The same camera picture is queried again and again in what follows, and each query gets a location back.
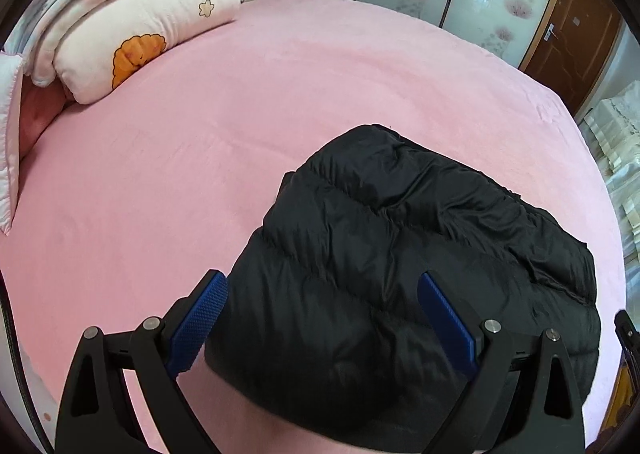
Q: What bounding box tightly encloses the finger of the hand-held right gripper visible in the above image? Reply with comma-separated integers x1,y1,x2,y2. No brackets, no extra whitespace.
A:
614,310,640,353

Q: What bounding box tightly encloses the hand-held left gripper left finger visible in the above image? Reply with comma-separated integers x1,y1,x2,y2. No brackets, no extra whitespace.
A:
54,270,229,454

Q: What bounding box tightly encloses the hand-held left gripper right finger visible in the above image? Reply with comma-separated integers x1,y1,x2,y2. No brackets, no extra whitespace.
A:
416,271,586,454

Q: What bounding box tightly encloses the black down jacket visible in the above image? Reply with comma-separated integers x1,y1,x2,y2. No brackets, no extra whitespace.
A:
204,123,602,453

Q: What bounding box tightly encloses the light wooden cabinet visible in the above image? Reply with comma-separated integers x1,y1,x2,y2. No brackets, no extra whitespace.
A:
600,359,637,445

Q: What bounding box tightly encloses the white lace cloth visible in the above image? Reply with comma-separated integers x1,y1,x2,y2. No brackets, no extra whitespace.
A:
575,84,640,260

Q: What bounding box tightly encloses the pink bed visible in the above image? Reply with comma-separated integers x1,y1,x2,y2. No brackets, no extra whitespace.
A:
0,0,632,454

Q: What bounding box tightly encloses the white quilted cover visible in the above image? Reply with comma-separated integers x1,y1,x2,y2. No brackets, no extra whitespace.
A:
0,51,27,238

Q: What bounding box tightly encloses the brown wooden door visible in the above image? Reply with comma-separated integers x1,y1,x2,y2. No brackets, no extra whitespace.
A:
517,0,624,116

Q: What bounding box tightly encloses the black cable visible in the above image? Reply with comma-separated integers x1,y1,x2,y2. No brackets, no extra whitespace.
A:
0,279,52,451

